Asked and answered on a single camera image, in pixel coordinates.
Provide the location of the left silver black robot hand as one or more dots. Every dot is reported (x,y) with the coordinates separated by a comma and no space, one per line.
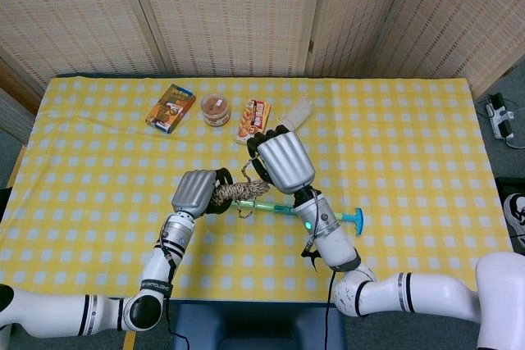
(193,192)

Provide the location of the orange white snack box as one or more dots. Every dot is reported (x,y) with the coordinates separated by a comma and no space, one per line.
(253,120)

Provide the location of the green blue water squirter toy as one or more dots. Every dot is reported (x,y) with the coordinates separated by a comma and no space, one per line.
(353,219)

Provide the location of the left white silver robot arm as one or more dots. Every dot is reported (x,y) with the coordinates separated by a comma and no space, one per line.
(49,315)

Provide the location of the round clear jar brown contents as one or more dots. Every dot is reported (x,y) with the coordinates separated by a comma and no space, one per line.
(215,110)

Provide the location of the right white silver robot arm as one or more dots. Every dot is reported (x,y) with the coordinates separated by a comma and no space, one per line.
(430,296)

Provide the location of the orange blue carton box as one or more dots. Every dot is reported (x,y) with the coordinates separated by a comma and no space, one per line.
(170,109)

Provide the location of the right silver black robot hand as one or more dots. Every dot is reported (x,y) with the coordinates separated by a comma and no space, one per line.
(285,159)

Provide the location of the metal screen hinge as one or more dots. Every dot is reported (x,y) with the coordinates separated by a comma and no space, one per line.
(310,46)

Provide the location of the black white sneaker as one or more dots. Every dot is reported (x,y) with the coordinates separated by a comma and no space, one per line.
(516,214)

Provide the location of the yellow white checkered tablecloth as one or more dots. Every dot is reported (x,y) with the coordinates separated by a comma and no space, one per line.
(410,186)

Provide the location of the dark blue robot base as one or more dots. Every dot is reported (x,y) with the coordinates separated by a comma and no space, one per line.
(262,329)

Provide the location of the white power strip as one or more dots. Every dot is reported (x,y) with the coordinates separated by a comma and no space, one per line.
(498,116)

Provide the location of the clear plastic straw pack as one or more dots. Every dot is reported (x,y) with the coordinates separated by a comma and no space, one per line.
(299,112)

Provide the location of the woven bamboo folding screen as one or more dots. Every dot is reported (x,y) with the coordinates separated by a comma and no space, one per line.
(229,14)

